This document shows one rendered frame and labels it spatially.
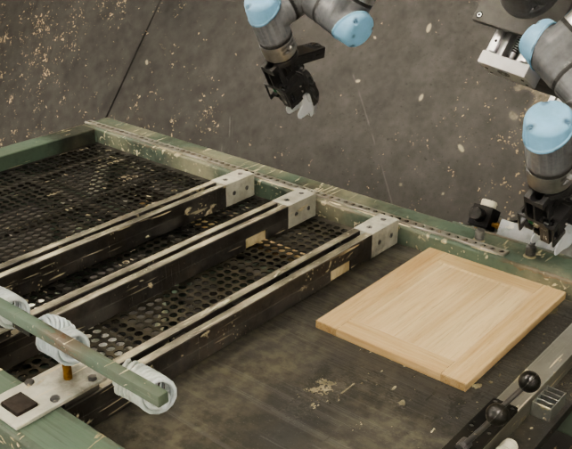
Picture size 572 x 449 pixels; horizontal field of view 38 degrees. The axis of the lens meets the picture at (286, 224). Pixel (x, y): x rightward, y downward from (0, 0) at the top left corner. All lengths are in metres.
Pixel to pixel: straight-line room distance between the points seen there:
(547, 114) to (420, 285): 0.81
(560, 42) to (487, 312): 0.75
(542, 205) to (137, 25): 3.31
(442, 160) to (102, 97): 1.97
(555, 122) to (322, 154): 2.28
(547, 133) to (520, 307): 0.75
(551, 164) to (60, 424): 0.90
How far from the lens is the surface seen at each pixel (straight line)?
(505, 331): 1.89
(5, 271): 2.05
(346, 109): 3.54
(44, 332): 1.42
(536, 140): 1.33
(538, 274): 2.11
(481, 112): 3.27
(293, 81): 1.86
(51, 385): 1.56
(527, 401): 1.65
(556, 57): 1.43
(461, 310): 1.96
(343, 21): 1.68
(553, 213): 1.49
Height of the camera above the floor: 2.90
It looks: 55 degrees down
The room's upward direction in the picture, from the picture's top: 71 degrees counter-clockwise
